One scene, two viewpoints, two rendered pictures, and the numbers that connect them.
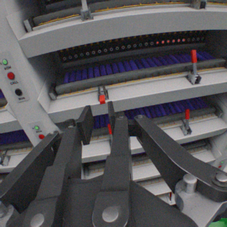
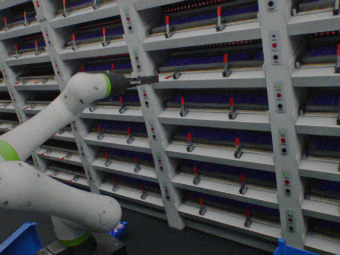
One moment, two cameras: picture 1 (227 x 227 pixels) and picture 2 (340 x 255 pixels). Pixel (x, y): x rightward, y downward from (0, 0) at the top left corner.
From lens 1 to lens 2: 1.35 m
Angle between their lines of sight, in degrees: 40
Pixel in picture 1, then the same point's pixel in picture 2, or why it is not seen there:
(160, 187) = (229, 187)
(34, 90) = (145, 67)
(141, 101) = (193, 83)
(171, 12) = (201, 35)
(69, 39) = (161, 45)
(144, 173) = (207, 153)
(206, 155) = (269, 159)
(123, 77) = (192, 68)
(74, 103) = (163, 78)
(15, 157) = (129, 110)
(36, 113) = not seen: hidden behind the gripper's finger
